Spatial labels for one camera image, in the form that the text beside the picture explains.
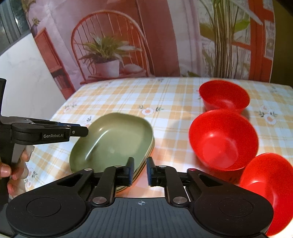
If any red bowl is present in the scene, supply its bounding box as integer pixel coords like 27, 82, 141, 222
189, 110, 259, 183
240, 153, 292, 236
199, 80, 250, 114

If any green plate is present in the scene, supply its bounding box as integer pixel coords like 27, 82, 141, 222
114, 134, 154, 182
69, 113, 153, 172

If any person's left hand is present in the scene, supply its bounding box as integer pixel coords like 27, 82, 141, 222
1, 145, 35, 198

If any checkered floral tablecloth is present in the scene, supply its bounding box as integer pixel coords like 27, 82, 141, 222
22, 76, 293, 199

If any printed room backdrop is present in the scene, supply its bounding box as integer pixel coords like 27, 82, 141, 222
20, 0, 275, 98

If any window frame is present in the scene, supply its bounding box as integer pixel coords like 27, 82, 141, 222
0, 0, 30, 55

